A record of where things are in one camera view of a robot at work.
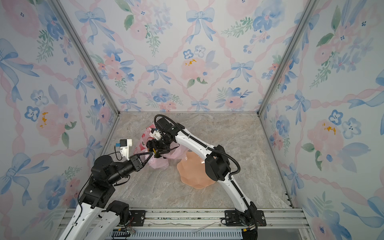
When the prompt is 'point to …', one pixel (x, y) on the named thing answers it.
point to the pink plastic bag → (176, 152)
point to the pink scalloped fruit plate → (192, 168)
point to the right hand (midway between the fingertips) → (150, 152)
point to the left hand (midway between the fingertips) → (152, 153)
